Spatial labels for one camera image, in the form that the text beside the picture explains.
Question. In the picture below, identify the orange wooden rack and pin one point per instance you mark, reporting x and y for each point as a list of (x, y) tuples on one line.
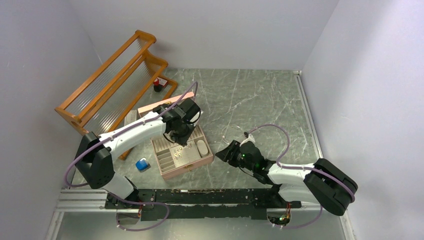
[(102, 102)]

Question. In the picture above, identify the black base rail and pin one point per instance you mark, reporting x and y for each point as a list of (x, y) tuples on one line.
[(250, 203)]

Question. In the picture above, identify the red black stamp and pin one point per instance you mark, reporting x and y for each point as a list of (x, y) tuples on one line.
[(157, 87)]

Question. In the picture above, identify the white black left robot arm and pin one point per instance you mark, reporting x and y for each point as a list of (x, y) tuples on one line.
[(95, 155)]

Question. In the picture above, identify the white oval pad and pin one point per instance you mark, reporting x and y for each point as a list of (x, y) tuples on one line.
[(202, 148)]

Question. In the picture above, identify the red white small box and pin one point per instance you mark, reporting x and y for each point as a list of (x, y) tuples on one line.
[(163, 82)]

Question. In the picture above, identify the silver pearl bangle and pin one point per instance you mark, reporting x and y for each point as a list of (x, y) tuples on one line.
[(232, 132)]

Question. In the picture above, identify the pink jewelry box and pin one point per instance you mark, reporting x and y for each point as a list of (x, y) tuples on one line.
[(182, 152)]

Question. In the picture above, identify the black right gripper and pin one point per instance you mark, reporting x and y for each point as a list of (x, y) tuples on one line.
[(228, 154)]

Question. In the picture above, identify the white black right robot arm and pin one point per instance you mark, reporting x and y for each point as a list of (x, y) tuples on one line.
[(320, 182)]

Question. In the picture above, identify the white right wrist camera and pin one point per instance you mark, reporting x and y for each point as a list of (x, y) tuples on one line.
[(248, 137)]

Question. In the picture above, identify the blue left scraper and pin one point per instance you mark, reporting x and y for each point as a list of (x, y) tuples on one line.
[(142, 165)]

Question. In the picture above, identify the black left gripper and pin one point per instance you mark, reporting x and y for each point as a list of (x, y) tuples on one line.
[(182, 140)]

